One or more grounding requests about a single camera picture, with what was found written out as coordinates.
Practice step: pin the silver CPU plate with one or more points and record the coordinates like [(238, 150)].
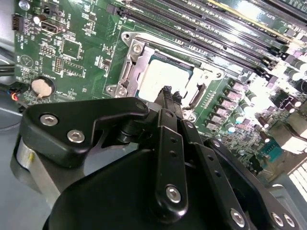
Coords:
[(163, 74)]

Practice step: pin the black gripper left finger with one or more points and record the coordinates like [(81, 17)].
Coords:
[(60, 124)]

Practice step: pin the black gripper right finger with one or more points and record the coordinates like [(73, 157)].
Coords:
[(211, 172)]

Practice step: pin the metal socket cover frame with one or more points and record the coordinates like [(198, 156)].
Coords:
[(131, 61)]

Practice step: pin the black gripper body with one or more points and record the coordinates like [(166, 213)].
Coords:
[(108, 196)]

